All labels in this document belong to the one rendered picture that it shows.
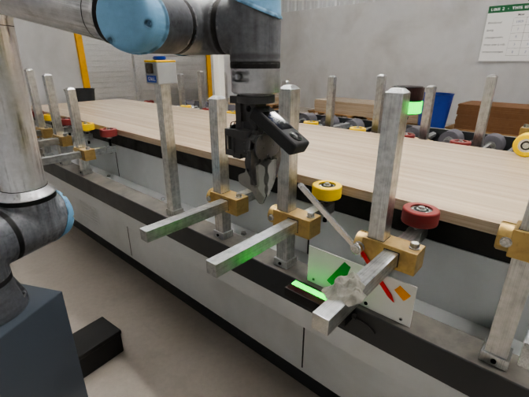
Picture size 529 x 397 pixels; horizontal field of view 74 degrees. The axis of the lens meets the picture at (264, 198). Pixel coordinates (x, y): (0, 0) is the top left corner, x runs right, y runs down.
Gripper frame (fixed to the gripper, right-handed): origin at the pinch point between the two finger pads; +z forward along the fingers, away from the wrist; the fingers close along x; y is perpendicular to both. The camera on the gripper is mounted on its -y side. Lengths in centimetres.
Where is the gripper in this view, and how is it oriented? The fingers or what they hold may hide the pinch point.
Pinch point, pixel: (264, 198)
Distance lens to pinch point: 71.3
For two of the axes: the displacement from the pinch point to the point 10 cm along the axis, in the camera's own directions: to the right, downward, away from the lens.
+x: -6.5, 2.8, -7.1
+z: 0.0, 9.3, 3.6
